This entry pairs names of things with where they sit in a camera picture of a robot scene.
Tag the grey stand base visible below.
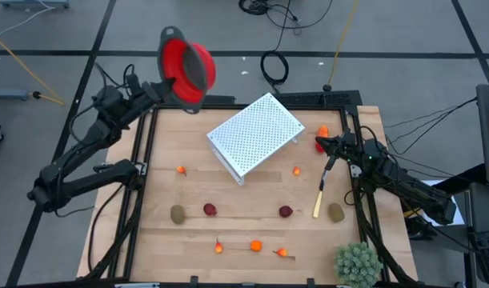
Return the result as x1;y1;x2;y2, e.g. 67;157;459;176
0;0;70;10
0;88;30;102

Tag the green artificial plant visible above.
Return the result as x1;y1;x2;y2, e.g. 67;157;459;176
334;242;384;288

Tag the white floor cable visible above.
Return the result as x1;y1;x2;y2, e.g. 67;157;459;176
0;0;56;39

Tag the black cable bundle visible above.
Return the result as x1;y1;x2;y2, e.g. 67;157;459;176
238;0;335;37

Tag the thin black cable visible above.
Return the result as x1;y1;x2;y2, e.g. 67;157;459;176
383;96;479;156

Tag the black flat bar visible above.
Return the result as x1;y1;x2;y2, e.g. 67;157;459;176
202;94;236;106

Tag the black keyboard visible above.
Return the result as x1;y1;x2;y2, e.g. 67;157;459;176
467;230;489;286

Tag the black coiled floor cable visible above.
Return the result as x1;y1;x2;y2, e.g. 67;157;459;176
259;15;293;95

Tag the black perforated frame plate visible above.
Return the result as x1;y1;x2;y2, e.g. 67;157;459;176
274;90;363;117

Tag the black diagonal beam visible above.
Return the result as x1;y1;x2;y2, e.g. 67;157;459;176
443;162;489;195

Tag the brown kiwi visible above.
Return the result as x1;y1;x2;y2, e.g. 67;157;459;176
327;202;346;224
170;204;186;226

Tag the yellow hanging cable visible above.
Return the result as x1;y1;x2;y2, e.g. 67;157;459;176
326;0;361;92

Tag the white perforated metal stand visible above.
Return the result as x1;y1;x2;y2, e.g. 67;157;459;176
206;92;306;187

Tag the knife with wooden handle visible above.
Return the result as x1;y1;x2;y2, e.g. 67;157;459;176
312;170;329;219

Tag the dark grey panel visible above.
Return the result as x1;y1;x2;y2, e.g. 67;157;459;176
466;182;489;235

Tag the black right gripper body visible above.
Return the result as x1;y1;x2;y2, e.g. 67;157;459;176
325;130;359;171

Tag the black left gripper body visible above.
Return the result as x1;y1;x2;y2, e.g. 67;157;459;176
126;78;171;111

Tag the grey rounded panel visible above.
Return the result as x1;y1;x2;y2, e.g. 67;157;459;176
475;82;489;187

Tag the red collapsible colander bowl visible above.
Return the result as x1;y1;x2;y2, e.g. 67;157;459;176
156;26;217;115

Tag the orange red mango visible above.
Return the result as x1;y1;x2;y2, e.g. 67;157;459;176
315;124;331;154

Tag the black table frame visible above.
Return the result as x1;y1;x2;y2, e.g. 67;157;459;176
82;102;419;288

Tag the yellow cable with black plug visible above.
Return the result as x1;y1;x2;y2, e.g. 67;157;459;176
0;30;66;107

